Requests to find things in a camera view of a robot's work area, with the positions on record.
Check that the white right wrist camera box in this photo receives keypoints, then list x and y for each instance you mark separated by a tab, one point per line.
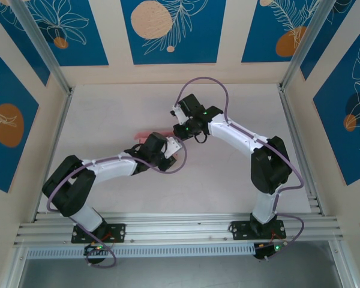
178	115

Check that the blue poster with peach circle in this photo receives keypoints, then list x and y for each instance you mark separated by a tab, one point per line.
174	36

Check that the aluminium frame bar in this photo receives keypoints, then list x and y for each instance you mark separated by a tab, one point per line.
346	270
10	279

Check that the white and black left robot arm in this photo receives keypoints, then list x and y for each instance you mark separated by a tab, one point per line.
75	192

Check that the aluminium table side rail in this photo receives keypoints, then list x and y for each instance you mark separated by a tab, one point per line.
60	129
291	120

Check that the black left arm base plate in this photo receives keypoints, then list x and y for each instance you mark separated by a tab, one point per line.
121	229

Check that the grey metal sheet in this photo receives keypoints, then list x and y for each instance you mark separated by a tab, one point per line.
180	274

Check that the aluminium mounting rail beam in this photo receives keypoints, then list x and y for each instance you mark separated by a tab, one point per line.
180	228

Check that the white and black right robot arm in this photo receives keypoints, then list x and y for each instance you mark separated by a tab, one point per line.
267	171

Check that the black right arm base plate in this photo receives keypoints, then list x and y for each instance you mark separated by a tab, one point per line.
237	231

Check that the aluminium corner post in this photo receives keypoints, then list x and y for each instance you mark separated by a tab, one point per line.
39	42
315	33

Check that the blue floral wall poster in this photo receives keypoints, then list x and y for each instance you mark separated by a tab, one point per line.
78	45
327	39
18	39
267	36
6	105
342	120

